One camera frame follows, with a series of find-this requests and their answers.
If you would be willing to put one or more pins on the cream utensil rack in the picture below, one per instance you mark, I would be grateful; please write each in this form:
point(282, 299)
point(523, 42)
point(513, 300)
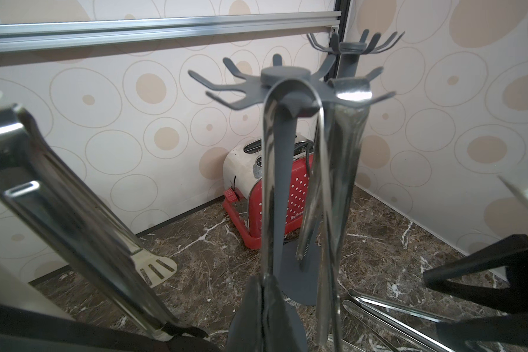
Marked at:
point(17, 294)

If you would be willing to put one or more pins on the dark grey rack back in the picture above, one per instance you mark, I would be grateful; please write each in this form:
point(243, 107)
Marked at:
point(255, 89)

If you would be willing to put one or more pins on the dark grey rack near toaster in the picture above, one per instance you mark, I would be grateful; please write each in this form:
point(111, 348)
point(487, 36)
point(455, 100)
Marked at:
point(349, 52)

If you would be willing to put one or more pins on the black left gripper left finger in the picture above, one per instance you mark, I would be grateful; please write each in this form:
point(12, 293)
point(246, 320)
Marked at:
point(246, 332)

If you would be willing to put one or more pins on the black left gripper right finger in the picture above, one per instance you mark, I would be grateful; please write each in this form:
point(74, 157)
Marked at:
point(281, 332)

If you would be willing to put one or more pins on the dark grey rack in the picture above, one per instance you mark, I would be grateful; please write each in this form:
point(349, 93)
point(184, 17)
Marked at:
point(255, 89)
point(349, 52)

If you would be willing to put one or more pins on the horizontal aluminium frame bar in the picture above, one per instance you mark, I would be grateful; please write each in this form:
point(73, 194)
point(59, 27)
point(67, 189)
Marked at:
point(50, 36)

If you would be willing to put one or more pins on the black handled steel tongs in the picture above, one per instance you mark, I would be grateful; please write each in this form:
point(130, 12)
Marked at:
point(22, 330)

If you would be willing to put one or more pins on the red polka dot toaster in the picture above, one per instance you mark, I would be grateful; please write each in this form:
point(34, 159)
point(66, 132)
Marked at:
point(242, 172)

